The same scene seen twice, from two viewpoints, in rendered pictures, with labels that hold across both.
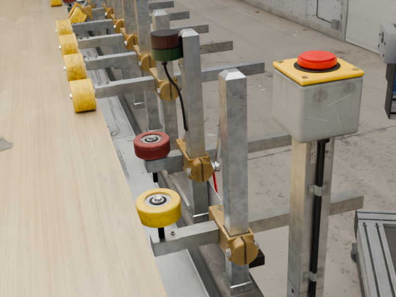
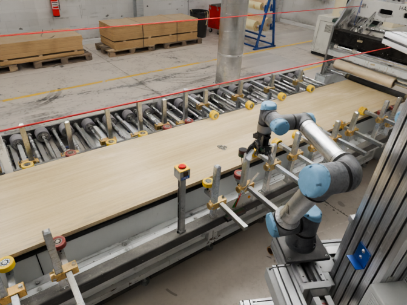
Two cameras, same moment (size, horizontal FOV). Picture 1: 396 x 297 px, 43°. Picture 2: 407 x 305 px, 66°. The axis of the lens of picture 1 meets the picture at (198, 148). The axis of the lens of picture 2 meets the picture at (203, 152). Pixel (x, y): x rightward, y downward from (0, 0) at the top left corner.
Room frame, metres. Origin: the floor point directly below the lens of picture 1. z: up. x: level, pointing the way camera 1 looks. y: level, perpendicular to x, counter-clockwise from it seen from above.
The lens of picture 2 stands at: (0.09, -1.51, 2.28)
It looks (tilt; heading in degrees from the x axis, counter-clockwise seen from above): 33 degrees down; 68
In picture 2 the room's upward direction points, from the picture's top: 4 degrees clockwise
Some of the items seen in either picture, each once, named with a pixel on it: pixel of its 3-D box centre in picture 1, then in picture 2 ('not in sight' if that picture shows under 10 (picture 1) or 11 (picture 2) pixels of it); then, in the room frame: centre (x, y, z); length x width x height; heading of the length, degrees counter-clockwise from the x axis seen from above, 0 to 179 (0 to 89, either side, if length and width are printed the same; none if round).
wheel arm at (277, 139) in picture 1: (236, 148); (257, 195); (1.07, -0.09, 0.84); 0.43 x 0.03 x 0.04; 105
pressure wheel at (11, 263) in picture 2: not in sight; (7, 268); (-0.44, -0.25, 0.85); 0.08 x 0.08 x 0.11
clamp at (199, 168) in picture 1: (192, 159); (244, 186); (1.02, 0.01, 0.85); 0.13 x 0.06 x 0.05; 15
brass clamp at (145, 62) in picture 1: (145, 58); (294, 155); (1.50, 0.14, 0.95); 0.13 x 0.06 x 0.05; 15
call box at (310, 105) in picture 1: (314, 99); (181, 172); (0.51, -0.13, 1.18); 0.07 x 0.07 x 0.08; 15
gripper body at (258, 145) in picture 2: not in sight; (263, 142); (0.87, -0.34, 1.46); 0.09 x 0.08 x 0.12; 79
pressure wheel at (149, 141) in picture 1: (153, 159); (238, 178); (1.02, 0.10, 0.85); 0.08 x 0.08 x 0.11
